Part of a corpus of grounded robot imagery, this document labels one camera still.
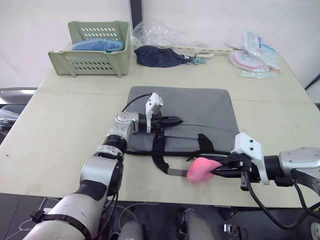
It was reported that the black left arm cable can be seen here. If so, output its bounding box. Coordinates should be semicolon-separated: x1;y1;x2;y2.
121;92;153;113

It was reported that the cream perforated plastic strip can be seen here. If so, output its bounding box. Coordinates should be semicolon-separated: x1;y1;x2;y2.
158;41;241;60

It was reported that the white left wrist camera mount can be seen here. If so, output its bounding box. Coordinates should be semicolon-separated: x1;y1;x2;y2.
145;92;164;134

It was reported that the clear crumpled plastic bag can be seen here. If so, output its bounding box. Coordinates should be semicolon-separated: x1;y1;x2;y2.
131;16;191;49

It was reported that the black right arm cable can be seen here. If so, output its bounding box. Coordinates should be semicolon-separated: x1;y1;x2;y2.
239;168;320;230

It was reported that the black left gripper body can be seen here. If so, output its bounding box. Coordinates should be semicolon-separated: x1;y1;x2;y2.
150;113;168;134

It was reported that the grey chair seat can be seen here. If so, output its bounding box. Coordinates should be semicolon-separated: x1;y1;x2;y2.
0;86;39;104

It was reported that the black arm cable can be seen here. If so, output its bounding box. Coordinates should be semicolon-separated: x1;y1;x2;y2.
239;168;320;230
121;92;153;113

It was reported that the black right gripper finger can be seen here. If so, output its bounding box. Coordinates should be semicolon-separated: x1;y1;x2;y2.
211;167;242;178
216;155;237;167

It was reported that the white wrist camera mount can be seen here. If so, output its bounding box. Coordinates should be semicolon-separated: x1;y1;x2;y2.
229;132;271;186
145;92;164;134

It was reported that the light blue plastic clip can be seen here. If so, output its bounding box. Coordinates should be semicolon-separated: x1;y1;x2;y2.
186;56;202;67

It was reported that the white blue printed packet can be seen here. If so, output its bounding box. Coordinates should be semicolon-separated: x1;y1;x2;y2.
242;30;281;74

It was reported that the dark grey rounded shape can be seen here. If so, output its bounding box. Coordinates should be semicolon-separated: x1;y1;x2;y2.
186;209;216;240

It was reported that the dark upright panel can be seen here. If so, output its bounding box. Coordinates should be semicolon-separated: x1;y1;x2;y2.
129;0;144;31

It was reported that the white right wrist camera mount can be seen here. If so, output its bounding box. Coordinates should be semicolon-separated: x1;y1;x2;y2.
229;132;271;186

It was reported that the blue plastic-wrapped item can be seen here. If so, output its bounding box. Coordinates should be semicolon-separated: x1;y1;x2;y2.
71;37;126;54

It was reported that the green slotted plastic basket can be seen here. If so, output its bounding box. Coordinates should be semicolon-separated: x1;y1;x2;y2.
47;20;132;79

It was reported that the pink round packaged item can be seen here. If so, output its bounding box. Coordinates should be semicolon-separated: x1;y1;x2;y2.
227;48;270;71

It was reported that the black cable at wall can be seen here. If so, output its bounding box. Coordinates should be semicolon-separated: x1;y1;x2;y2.
304;71;320;90

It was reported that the grey laptop bag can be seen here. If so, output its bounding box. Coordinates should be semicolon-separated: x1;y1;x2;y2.
124;85;242;177

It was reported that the pink computer mouse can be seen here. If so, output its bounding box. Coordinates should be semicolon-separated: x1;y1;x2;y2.
186;156;223;185

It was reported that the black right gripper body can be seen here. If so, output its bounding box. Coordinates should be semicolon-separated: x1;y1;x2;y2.
231;154;263;185

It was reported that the clear flat plastic packet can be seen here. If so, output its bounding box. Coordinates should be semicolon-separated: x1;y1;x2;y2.
239;69;279;79

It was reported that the dark navy cloth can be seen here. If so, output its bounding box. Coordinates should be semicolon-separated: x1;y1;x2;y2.
133;44;191;69

